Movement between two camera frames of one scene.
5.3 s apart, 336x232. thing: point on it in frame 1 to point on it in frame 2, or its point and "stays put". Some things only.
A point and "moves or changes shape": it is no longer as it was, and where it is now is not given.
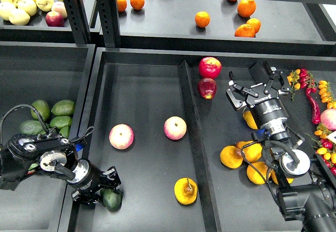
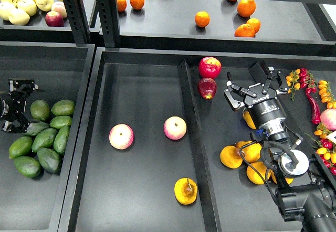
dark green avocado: (112, 199) moves or changes shape
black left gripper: (86, 178) to (14, 104)
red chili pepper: (315, 113) stays put
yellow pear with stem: (186, 190) stays put
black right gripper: (268, 110) stays put
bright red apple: (209, 67) stays put
